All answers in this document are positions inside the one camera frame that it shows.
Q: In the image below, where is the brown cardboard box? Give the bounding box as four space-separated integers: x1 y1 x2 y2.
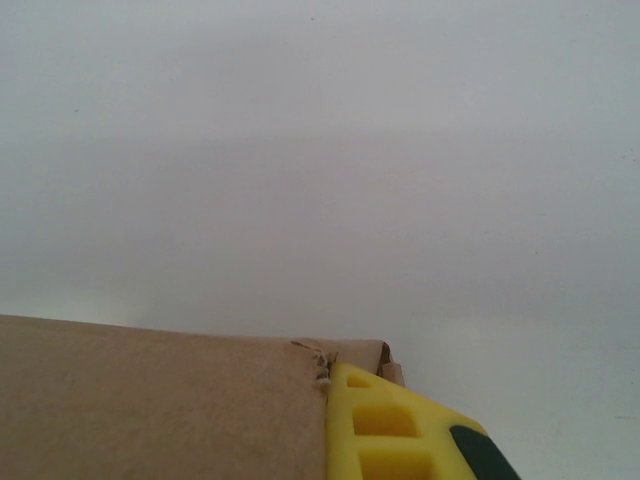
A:
0 313 406 480

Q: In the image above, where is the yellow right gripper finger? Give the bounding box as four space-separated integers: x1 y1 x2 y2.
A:
323 362 522 480

